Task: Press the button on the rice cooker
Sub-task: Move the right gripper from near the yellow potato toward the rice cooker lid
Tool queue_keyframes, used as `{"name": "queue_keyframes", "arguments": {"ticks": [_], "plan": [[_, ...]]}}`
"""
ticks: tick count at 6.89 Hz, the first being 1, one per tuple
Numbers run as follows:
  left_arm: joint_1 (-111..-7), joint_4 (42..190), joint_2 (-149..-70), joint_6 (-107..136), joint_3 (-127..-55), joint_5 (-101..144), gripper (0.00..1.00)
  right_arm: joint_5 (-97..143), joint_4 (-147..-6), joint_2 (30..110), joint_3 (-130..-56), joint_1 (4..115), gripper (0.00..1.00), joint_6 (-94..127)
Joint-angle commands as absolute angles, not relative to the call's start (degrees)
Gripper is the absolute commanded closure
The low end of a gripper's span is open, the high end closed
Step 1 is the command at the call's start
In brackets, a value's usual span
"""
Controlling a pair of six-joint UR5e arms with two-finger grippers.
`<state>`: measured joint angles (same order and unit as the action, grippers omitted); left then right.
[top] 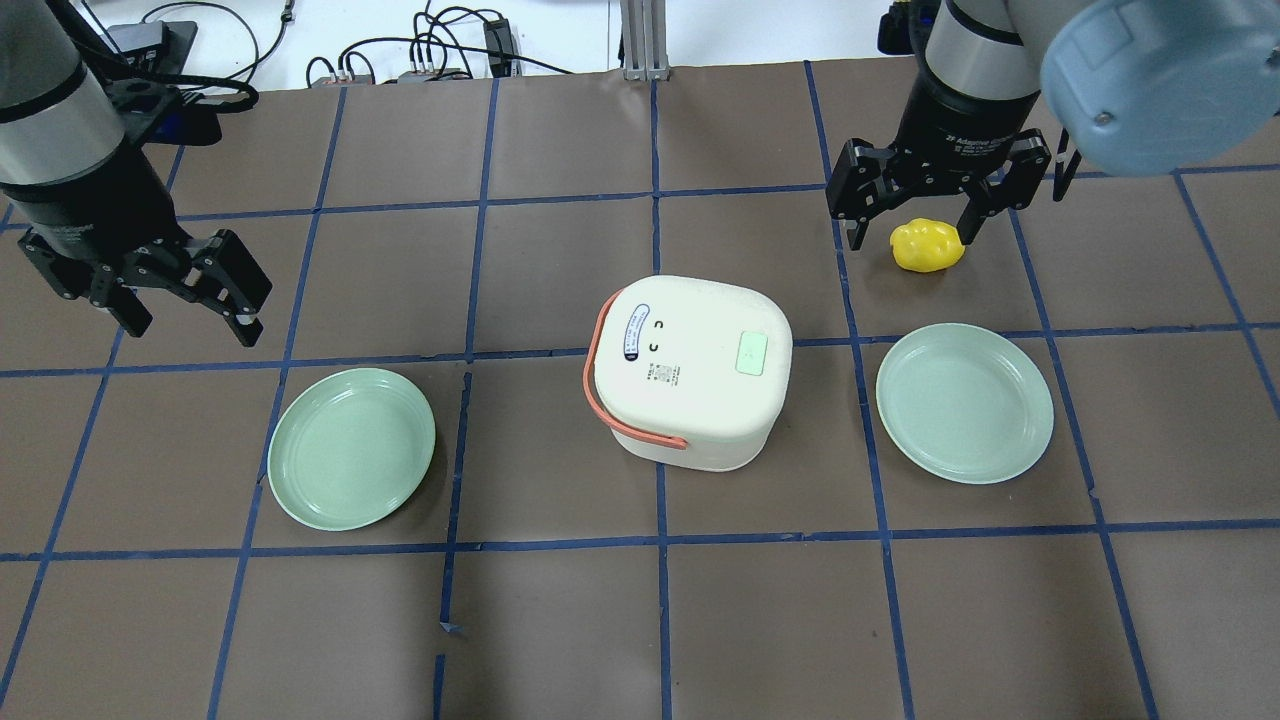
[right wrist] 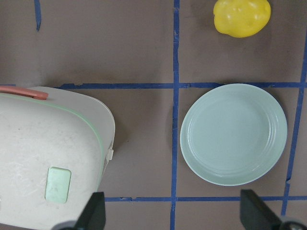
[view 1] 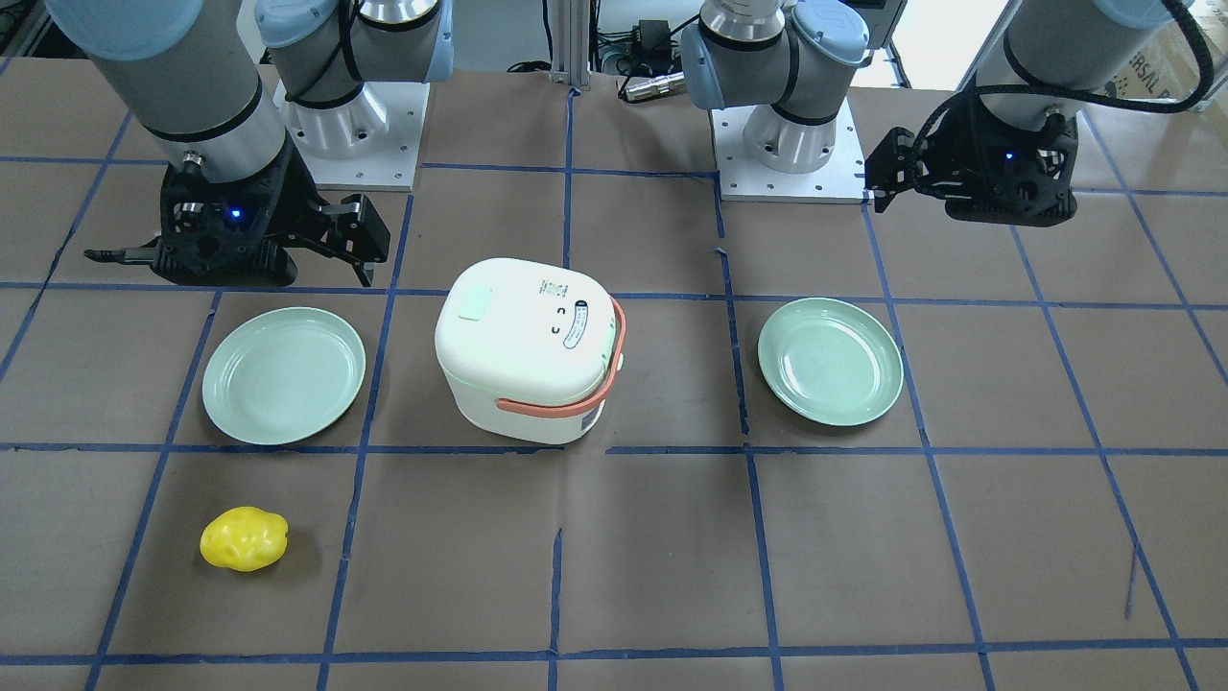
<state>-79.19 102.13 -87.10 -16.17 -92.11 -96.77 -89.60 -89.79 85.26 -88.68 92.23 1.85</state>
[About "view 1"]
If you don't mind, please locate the aluminium frame post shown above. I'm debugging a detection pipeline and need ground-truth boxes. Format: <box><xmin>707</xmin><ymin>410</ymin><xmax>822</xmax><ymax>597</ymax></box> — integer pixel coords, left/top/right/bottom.
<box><xmin>546</xmin><ymin>1</ymin><xmax>597</xmax><ymax>92</ymax></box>

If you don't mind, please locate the green plate far from lemon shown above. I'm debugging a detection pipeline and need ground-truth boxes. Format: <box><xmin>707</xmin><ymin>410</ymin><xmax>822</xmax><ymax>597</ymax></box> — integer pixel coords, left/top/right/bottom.
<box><xmin>756</xmin><ymin>298</ymin><xmax>904</xmax><ymax>427</ymax></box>

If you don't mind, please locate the black power adapter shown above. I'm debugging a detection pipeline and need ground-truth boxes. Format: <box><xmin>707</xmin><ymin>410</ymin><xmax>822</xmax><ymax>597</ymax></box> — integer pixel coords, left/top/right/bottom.
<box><xmin>631</xmin><ymin>18</ymin><xmax>672</xmax><ymax>59</ymax></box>

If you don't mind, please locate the white rice cooker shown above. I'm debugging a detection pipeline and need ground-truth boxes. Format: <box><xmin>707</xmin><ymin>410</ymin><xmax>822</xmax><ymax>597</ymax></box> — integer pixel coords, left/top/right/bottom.
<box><xmin>433</xmin><ymin>257</ymin><xmax>628</xmax><ymax>446</ymax></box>

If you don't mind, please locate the green plate near lemon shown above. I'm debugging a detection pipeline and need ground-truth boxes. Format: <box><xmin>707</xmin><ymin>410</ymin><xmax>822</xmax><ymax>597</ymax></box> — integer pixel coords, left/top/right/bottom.
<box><xmin>201</xmin><ymin>306</ymin><xmax>366</xmax><ymax>446</ymax></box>

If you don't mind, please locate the grey robot arm near lemon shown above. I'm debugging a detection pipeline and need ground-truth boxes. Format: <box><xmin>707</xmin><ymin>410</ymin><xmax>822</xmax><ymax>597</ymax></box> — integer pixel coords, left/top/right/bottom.
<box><xmin>47</xmin><ymin>1</ymin><xmax>456</xmax><ymax>287</ymax></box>

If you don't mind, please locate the black gripper near lemon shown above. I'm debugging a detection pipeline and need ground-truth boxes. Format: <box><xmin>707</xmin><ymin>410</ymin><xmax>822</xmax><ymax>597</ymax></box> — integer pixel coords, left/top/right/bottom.
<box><xmin>157</xmin><ymin>136</ymin><xmax>391</xmax><ymax>288</ymax></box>

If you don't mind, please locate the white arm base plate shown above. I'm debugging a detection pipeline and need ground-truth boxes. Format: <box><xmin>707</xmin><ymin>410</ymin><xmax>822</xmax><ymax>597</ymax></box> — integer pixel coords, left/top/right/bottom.
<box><xmin>273</xmin><ymin>83</ymin><xmax>431</xmax><ymax>193</ymax></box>

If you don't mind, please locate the second white arm base plate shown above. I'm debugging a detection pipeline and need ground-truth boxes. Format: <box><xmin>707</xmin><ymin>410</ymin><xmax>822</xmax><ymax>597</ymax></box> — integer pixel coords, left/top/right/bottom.
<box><xmin>709</xmin><ymin>102</ymin><xmax>865</xmax><ymax>204</ymax></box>

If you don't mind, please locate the yellow toy lemon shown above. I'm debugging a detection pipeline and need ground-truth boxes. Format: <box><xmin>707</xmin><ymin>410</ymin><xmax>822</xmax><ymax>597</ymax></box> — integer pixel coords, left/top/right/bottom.
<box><xmin>199</xmin><ymin>506</ymin><xmax>289</xmax><ymax>573</ymax></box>

